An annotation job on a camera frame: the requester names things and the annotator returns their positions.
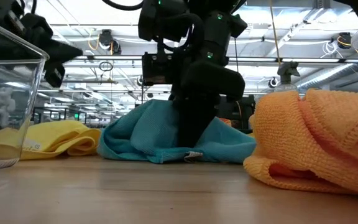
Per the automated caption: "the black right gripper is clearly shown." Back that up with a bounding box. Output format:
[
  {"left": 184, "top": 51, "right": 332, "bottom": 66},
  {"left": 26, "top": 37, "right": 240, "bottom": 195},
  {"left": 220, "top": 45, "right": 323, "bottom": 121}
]
[{"left": 169, "top": 58, "right": 246, "bottom": 147}]

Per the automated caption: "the yellow microfiber towel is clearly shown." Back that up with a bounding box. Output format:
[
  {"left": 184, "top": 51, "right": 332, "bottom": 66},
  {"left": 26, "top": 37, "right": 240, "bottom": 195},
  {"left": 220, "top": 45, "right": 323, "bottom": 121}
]
[{"left": 0, "top": 119, "right": 101, "bottom": 161}]

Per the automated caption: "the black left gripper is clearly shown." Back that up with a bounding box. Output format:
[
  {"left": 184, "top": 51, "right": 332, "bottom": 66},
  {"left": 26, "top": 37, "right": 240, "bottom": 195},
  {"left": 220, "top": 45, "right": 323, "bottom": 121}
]
[{"left": 20, "top": 12, "right": 83, "bottom": 88}]

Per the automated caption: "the black ceiling cable reel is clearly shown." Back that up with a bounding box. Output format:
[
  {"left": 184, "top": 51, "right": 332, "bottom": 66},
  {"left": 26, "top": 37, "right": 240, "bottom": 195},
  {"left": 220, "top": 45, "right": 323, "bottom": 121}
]
[
  {"left": 99, "top": 29, "right": 122, "bottom": 56},
  {"left": 337, "top": 32, "right": 352, "bottom": 50}
]

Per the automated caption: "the silver ventilation duct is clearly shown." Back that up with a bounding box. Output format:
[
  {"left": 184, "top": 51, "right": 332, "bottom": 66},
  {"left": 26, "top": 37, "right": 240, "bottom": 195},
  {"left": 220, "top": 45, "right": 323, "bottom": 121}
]
[{"left": 300, "top": 63, "right": 358, "bottom": 91}]

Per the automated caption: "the yellow extension cable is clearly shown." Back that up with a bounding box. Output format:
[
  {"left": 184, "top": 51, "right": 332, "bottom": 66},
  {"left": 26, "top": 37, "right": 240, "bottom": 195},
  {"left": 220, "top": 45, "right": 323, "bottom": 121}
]
[{"left": 268, "top": 0, "right": 282, "bottom": 65}]

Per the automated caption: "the hanging black cable loop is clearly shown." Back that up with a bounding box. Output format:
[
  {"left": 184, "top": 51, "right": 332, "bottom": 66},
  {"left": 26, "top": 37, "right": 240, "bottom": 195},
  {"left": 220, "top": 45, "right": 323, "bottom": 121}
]
[{"left": 99, "top": 61, "right": 114, "bottom": 72}]

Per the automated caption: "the white robot figure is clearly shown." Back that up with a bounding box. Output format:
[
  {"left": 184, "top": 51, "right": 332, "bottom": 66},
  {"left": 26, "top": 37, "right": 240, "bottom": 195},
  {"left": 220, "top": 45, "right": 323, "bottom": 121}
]
[{"left": 0, "top": 86, "right": 17, "bottom": 127}]

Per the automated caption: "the large black screen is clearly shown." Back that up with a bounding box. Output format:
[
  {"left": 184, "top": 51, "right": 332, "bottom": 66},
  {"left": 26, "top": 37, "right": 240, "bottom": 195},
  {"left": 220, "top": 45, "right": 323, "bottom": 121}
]
[{"left": 219, "top": 95, "right": 257, "bottom": 134}]

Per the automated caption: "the blue microfiber towel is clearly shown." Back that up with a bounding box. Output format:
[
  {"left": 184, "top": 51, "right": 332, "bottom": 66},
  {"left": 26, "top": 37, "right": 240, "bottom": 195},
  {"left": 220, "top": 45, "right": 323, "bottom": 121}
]
[{"left": 96, "top": 98, "right": 257, "bottom": 165}]

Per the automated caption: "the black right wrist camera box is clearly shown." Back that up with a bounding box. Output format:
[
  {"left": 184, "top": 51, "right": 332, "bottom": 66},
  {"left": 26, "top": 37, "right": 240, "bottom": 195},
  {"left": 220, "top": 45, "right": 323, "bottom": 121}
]
[{"left": 141, "top": 52, "right": 176, "bottom": 86}]

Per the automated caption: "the white spray bottle grey trigger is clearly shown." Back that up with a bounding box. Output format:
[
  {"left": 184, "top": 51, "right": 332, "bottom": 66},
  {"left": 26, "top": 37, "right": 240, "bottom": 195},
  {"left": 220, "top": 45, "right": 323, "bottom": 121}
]
[{"left": 273, "top": 61, "right": 301, "bottom": 93}]

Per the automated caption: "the long ceiling light bar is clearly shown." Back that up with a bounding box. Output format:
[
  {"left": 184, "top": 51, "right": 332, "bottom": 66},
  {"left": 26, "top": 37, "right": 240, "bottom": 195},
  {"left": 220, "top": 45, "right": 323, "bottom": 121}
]
[{"left": 73, "top": 54, "right": 358, "bottom": 63}]

